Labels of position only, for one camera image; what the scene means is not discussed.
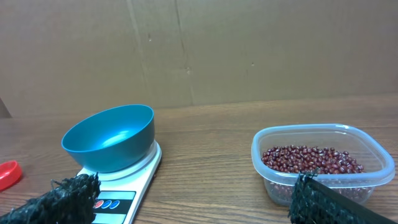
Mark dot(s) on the red adzuki beans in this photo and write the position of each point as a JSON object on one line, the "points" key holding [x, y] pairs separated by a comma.
{"points": [[301, 159]]}

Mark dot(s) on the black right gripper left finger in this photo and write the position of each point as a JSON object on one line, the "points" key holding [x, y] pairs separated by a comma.
{"points": [[70, 201]]}

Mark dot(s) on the white digital kitchen scale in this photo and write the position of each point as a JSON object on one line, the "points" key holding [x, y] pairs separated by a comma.
{"points": [[122, 192]]}

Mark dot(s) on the red measuring scoop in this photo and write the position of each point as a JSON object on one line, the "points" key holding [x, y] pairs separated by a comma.
{"points": [[11, 172]]}

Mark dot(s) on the clear plastic container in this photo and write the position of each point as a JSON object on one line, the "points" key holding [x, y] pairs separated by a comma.
{"points": [[379, 166]]}

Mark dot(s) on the teal plastic bowl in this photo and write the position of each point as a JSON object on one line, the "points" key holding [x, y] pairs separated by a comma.
{"points": [[113, 139]]}

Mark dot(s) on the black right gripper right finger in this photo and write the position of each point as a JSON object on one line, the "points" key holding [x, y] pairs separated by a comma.
{"points": [[315, 203]]}

